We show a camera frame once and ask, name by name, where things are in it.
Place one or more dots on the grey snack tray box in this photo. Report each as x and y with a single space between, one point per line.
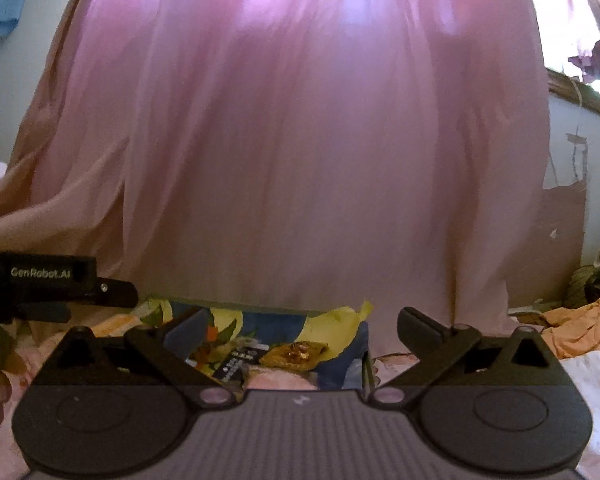
250 349

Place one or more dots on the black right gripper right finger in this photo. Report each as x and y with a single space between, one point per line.
461 356

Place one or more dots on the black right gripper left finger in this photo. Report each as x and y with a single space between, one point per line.
142 356

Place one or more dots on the orange crumpled blanket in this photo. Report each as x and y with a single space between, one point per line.
571 333

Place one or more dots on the pink curtain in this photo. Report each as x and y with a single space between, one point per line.
293 154

